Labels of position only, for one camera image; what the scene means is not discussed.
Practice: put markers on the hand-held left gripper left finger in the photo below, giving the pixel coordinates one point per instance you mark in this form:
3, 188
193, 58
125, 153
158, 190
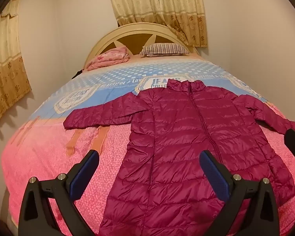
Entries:
84, 170

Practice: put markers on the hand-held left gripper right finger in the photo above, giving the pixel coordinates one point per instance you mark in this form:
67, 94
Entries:
215, 174

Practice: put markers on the magenta puffer jacket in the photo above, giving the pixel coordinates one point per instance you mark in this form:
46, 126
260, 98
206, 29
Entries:
186, 140

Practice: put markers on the pink and blue printed blanket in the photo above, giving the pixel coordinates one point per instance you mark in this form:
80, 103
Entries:
51, 152

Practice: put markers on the folded pink floral quilt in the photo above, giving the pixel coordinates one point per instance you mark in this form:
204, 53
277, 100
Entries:
108, 59

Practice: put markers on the beige patterned side curtain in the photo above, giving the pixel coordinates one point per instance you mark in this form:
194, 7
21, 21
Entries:
7, 73

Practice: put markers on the striped pillow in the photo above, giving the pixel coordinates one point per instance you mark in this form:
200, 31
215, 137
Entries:
163, 48

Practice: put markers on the cream wooden headboard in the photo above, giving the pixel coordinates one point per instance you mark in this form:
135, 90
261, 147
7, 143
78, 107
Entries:
137, 30

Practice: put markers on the beige patterned window curtain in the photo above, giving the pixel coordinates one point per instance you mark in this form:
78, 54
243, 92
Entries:
162, 5

